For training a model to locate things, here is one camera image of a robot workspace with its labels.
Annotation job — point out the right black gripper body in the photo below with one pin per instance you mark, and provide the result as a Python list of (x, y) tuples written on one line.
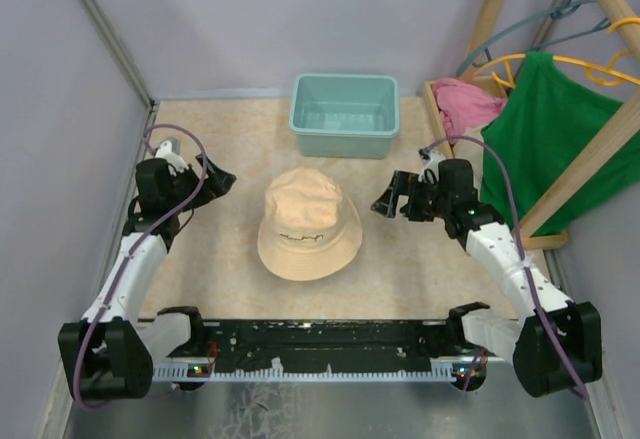
[(425, 202)]

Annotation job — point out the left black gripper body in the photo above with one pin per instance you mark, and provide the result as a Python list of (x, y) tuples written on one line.
[(184, 186)]

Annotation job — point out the teal plastic bin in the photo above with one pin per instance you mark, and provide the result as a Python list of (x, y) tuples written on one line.
[(345, 115)]

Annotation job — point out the beige bucket hat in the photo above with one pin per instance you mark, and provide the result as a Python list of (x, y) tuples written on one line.
[(310, 228)]

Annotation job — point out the wooden clothes rack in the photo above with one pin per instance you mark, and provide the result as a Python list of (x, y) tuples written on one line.
[(490, 174)]

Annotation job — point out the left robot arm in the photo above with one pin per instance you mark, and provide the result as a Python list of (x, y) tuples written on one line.
[(105, 357)]

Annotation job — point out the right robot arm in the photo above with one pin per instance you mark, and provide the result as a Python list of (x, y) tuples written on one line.
[(554, 343)]

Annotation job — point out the pink garment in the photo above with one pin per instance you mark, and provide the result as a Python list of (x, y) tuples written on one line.
[(464, 106)]

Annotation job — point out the green tank top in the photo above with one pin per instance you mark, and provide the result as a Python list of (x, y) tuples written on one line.
[(546, 123)]

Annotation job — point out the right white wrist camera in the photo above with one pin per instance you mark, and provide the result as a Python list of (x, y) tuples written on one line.
[(431, 159)]

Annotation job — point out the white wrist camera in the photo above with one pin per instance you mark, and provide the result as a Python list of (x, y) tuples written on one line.
[(169, 150), (431, 159)]

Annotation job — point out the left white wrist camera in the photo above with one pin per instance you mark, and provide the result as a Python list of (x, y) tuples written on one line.
[(169, 150)]

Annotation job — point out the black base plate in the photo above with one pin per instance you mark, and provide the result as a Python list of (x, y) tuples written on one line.
[(312, 345)]

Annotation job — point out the white toothed cable strip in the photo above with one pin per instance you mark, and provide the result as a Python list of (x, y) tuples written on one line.
[(194, 372)]

